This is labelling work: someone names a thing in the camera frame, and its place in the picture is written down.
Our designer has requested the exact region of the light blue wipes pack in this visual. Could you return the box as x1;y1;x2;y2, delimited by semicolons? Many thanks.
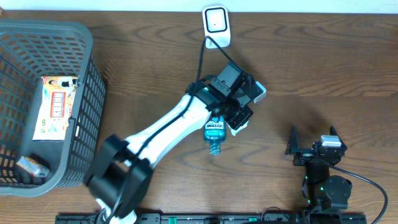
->
227;121;249;136

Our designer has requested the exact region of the yellow wet wipes bag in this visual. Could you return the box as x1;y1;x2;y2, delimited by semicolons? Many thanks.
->
32;76;78;141

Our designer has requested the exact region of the camera cable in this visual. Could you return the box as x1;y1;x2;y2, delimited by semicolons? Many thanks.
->
317;152;389;224
102;35;243;224

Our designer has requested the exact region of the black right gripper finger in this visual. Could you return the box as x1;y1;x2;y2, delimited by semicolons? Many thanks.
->
284;126;299;155
328;126;346;148

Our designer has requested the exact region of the right camera cable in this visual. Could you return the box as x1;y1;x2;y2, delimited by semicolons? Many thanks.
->
317;152;389;224

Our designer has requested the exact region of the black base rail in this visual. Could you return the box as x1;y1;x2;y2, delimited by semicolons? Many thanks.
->
55;212;368;224

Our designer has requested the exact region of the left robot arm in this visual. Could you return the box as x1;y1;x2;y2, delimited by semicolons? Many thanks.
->
83;62;267;223

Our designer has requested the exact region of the teal mouthwash bottle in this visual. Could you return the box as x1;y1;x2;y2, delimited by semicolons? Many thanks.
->
203;116;226;156

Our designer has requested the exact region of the small orange snack box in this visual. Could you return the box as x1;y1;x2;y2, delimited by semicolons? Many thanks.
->
16;156;50;177

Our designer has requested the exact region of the left camera cable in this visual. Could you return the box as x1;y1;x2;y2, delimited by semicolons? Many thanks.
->
102;35;243;224

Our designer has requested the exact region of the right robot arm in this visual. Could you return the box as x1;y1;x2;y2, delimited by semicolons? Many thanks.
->
285;126;352;224

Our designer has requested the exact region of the grey plastic shopping basket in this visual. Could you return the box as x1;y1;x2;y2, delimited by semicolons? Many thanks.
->
1;19;106;197

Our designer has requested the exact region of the white barcode scanner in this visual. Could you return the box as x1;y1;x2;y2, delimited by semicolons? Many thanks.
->
202;5;231;49

